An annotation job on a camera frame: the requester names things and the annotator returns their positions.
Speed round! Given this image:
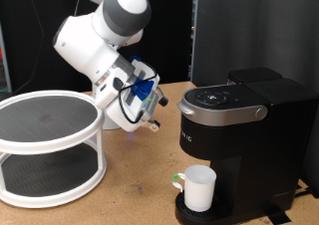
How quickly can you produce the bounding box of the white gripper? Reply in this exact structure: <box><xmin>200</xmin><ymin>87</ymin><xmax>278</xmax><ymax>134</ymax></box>
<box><xmin>106</xmin><ymin>59</ymin><xmax>169</xmax><ymax>133</ymax></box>

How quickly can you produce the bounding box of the silver Keurig lid handle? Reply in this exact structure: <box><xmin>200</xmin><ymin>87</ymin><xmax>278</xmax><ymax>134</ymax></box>
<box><xmin>176</xmin><ymin>99</ymin><xmax>269</xmax><ymax>126</ymax></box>

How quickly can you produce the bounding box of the white mug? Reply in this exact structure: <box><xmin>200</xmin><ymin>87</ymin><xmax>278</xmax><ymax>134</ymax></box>
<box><xmin>171</xmin><ymin>164</ymin><xmax>217</xmax><ymax>213</ymax></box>

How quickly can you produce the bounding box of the black Keurig coffee machine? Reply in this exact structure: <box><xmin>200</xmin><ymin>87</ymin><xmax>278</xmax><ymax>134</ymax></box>
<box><xmin>174</xmin><ymin>67</ymin><xmax>319</xmax><ymax>225</ymax></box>

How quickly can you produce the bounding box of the black curtain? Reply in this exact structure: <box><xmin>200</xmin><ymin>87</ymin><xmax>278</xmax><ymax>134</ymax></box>
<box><xmin>0</xmin><ymin>0</ymin><xmax>194</xmax><ymax>97</ymax></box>

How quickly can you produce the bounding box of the white two-tier turntable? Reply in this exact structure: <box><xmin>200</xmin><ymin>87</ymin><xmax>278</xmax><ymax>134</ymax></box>
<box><xmin>0</xmin><ymin>90</ymin><xmax>108</xmax><ymax>209</ymax></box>

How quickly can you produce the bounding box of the black square lid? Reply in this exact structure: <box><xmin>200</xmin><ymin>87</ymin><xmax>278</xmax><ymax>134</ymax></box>
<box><xmin>190</xmin><ymin>0</ymin><xmax>319</xmax><ymax>199</ymax></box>

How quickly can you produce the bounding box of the black tape strip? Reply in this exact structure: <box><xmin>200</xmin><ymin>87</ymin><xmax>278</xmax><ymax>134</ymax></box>
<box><xmin>263</xmin><ymin>206</ymin><xmax>293</xmax><ymax>225</ymax></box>

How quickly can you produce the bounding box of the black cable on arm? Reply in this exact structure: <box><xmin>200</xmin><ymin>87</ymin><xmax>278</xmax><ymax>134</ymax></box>
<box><xmin>118</xmin><ymin>70</ymin><xmax>159</xmax><ymax>124</ymax></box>

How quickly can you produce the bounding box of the grey metal frame post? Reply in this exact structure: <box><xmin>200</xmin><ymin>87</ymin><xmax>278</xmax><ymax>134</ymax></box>
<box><xmin>188</xmin><ymin>0</ymin><xmax>199</xmax><ymax>82</ymax></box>
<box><xmin>0</xmin><ymin>22</ymin><xmax>13</xmax><ymax>94</ymax></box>

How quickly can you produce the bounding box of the black hanging cable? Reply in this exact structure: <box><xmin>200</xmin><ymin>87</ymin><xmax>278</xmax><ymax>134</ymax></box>
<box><xmin>11</xmin><ymin>0</ymin><xmax>46</xmax><ymax>95</ymax></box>

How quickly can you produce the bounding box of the black Keurig power cord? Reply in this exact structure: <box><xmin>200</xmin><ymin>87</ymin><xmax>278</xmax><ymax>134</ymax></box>
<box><xmin>293</xmin><ymin>184</ymin><xmax>315</xmax><ymax>199</ymax></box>

